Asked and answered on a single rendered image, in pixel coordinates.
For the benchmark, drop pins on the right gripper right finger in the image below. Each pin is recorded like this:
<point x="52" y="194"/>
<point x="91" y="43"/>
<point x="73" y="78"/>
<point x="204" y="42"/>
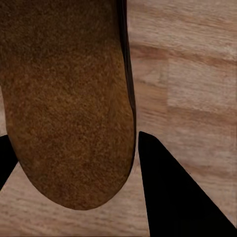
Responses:
<point x="176" y="205"/>

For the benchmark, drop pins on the sandal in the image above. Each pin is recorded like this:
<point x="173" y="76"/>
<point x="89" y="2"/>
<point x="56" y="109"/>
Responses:
<point x="68" y="94"/>

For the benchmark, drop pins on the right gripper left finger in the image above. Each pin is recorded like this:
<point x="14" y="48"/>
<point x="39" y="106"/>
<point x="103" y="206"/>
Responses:
<point x="8" y="159"/>

